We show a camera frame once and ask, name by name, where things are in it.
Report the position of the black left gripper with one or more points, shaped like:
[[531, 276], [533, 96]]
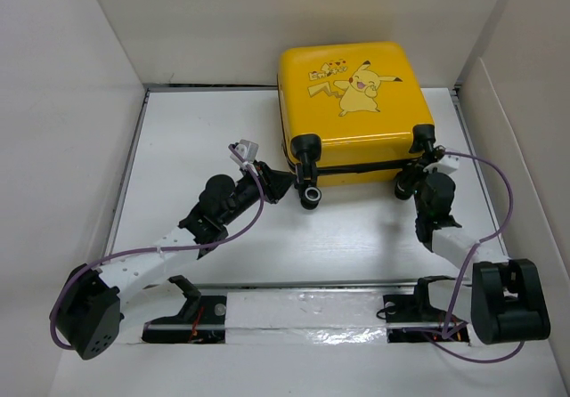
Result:
[[273, 182]]

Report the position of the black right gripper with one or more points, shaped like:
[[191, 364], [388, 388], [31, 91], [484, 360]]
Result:
[[411, 174]]

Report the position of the yellow hard-shell suitcase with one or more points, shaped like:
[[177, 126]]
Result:
[[351, 113]]

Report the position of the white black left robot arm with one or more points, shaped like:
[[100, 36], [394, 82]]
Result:
[[87, 313]]

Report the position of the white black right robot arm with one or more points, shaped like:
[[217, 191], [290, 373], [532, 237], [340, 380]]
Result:
[[503, 301]]

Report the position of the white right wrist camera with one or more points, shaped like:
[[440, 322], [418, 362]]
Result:
[[447, 163]]

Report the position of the aluminium mounting rail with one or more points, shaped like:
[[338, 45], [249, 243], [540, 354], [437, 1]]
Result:
[[306, 309]]

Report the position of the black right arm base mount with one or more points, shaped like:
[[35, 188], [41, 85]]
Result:
[[411, 318]]

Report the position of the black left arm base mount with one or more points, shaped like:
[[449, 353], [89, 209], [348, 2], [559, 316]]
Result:
[[200, 320]]

